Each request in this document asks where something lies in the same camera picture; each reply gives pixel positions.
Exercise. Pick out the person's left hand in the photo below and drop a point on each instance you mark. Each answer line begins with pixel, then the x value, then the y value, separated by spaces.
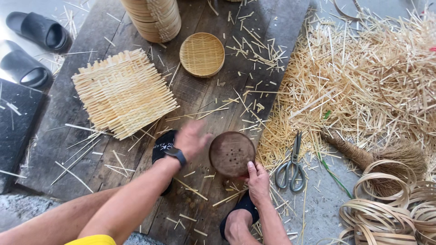
pixel 190 137

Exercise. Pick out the person's right hand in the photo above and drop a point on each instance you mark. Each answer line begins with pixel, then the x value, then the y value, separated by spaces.
pixel 258 183

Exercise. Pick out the person's left fingers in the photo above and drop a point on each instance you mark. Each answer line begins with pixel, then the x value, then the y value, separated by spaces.
pixel 201 135

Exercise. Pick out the round dark wooden disc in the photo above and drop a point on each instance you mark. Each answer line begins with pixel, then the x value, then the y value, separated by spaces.
pixel 231 153

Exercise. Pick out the black wrist watch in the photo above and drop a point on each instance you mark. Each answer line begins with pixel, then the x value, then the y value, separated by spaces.
pixel 176 155

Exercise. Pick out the dark wooden work board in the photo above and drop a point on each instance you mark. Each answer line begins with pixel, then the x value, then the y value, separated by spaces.
pixel 190 98

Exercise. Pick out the person's left black sock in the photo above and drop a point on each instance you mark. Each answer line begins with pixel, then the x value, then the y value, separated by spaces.
pixel 163 144

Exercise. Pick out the person's black sock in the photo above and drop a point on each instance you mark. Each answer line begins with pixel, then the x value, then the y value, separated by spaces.
pixel 163 144
pixel 246 205

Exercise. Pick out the round woven bamboo tray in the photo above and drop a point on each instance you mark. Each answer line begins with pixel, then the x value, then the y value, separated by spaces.
pixel 201 54

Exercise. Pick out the person's right black sock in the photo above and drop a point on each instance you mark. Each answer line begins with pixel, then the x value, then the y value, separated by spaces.
pixel 246 205

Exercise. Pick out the stack of square woven bamboo mats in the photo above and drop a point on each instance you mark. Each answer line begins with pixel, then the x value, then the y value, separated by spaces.
pixel 122 93

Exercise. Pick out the grey metal scissors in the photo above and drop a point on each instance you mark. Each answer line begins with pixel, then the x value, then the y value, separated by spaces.
pixel 292 166

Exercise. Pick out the person's right leg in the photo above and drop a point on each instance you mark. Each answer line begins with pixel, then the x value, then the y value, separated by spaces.
pixel 238 228

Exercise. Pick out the person's leg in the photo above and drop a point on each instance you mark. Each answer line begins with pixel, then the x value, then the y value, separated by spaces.
pixel 238 228
pixel 51 217

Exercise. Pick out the stack of round bamboo trays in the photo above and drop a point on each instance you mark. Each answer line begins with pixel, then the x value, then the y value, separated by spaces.
pixel 153 18

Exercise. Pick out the person's yellow shorts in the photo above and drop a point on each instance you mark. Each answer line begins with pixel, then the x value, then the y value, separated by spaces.
pixel 92 240

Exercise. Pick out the heap of bamboo strip scraps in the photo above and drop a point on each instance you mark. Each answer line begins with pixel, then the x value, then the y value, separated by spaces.
pixel 357 78

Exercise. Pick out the person's left leg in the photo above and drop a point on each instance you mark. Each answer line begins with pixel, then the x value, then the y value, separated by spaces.
pixel 51 217

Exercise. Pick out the straw hand broom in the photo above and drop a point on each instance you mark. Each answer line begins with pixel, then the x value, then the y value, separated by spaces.
pixel 381 158

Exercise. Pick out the black floor mat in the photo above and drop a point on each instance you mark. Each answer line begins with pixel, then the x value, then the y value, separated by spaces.
pixel 15 132

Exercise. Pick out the black slide sandal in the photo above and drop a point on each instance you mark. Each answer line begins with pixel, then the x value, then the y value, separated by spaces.
pixel 39 30
pixel 24 66

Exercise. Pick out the loose bamboo hoop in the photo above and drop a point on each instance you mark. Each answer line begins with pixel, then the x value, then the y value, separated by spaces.
pixel 347 12

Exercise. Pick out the pile of bamboo hoop rings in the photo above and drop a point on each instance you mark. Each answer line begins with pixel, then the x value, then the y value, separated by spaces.
pixel 385 211

